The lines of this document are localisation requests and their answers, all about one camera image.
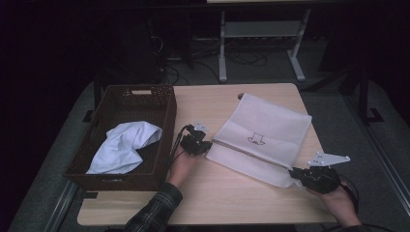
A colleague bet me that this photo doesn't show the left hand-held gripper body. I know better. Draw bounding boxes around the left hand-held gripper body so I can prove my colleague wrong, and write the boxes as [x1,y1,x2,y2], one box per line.
[179,121,212,157]

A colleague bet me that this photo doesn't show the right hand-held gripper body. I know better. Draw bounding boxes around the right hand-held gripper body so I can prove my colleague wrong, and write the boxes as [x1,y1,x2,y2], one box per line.
[301,151,351,195]

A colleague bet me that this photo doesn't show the white mesh laundry bag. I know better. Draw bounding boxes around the white mesh laundry bag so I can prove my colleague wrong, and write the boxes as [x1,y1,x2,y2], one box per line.
[205,93,313,189]

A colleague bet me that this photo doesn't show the white garment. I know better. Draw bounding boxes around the white garment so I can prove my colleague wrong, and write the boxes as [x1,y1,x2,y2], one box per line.
[86,121,163,175]

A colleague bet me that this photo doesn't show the brown woven basket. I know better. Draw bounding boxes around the brown woven basket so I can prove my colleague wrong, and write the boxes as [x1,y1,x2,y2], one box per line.
[63,84,178,192]

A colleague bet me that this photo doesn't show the person's left hand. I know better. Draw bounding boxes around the person's left hand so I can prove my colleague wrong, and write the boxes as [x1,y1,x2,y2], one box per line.
[167,149,199,189]

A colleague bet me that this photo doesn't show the person's right hand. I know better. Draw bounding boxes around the person's right hand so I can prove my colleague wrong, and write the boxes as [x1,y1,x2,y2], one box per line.
[307,183,362,226]

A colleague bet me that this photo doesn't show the black metal stand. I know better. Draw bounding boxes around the black metal stand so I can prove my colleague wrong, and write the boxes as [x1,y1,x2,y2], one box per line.
[354,61,385,125]

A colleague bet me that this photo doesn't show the left hand-held gripper cable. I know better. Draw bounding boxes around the left hand-held gripper cable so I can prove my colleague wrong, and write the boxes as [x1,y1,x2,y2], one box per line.
[163,125,191,182]

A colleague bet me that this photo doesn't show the hand-held gripper cable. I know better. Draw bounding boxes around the hand-held gripper cable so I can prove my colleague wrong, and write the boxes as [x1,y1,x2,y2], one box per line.
[163,125,191,182]
[337,178,361,215]

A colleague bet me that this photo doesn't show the right hand-held gripper cable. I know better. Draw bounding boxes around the right hand-held gripper cable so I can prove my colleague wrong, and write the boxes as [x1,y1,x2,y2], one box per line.
[337,178,361,215]

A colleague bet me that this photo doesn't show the aluminium floor rail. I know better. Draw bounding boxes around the aluminium floor rail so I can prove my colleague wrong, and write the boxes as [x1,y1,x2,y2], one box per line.
[342,93,410,207]
[43,180,80,232]

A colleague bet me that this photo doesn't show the black floor cables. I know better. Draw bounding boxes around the black floor cables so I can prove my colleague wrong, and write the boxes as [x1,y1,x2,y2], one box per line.
[154,35,269,85]

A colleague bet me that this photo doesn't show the black floor bracket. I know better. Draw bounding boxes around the black floor bracket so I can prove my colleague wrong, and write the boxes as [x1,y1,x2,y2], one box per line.
[82,109,95,124]

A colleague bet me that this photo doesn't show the white metal desk frame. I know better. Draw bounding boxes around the white metal desk frame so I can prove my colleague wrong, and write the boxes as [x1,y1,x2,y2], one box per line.
[218,9,312,82]

